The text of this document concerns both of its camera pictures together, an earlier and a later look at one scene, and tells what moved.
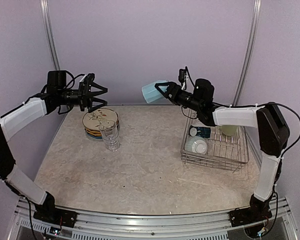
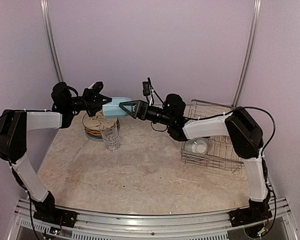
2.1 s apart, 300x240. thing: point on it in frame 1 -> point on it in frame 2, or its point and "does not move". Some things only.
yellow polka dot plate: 93,134 does not move
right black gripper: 172,87 -> 141,107
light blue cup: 151,93 -> 113,110
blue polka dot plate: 95,137 does not move
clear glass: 110,134 does not move
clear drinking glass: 110,133 does not move
